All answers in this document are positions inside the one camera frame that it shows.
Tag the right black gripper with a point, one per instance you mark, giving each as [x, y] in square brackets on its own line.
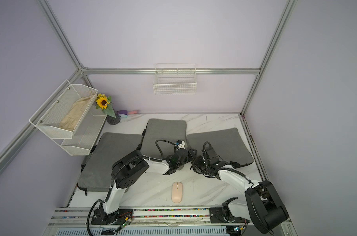
[197, 162]

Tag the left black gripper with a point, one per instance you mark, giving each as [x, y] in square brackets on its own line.
[191, 155]

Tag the pink computer mouse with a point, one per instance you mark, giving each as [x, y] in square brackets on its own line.
[177, 192]

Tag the grey laptop bag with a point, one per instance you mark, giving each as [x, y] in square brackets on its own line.
[158, 129]
[96, 174]
[226, 143]

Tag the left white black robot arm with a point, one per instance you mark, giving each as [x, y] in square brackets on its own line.
[128, 170]

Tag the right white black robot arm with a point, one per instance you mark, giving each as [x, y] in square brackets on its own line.
[261, 206]

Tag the pastel toy mushrooms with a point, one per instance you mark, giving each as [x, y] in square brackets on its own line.
[125, 113]

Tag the artificial sunflower bouquet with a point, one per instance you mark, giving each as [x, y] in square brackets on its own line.
[103, 102]

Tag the lower white mesh shelf basket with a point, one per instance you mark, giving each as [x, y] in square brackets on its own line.
[86, 134]

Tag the white mesh shelf basket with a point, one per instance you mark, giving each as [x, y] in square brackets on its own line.
[48, 117]
[86, 134]

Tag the beige cloth in basket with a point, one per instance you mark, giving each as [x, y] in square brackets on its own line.
[71, 120]

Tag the upper white mesh shelf basket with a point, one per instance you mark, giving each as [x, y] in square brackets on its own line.
[48, 117]

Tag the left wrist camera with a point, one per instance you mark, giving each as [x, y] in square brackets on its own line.
[180, 144]

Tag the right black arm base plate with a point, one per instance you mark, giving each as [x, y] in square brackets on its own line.
[222, 215]

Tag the white wire wall basket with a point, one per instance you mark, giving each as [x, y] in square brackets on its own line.
[175, 79]

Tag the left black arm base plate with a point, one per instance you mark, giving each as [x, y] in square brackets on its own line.
[116, 218]

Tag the aluminium frame rails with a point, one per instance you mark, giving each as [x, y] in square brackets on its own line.
[153, 56]

